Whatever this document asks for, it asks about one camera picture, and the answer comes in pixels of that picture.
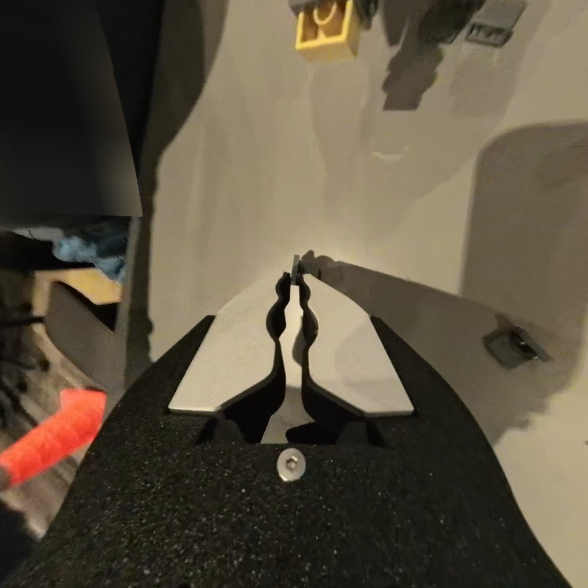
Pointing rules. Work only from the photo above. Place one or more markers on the yellow and grey brick assembly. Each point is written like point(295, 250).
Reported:
point(326, 36)

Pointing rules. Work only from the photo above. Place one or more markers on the red fuzzy object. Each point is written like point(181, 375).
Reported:
point(55, 436)

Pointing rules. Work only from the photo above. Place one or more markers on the grey flat toy brick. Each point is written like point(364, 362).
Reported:
point(498, 20)
point(512, 342)

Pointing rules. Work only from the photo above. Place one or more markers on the grey desk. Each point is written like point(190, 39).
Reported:
point(257, 183)

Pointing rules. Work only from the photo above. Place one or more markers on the blue cloth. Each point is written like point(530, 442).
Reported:
point(92, 252)

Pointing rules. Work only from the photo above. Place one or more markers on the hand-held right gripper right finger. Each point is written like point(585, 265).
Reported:
point(358, 363)

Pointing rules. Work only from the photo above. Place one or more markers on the thin grey toy plate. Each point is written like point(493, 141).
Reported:
point(295, 268)

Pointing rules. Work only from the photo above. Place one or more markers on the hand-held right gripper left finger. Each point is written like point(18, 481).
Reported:
point(229, 358)

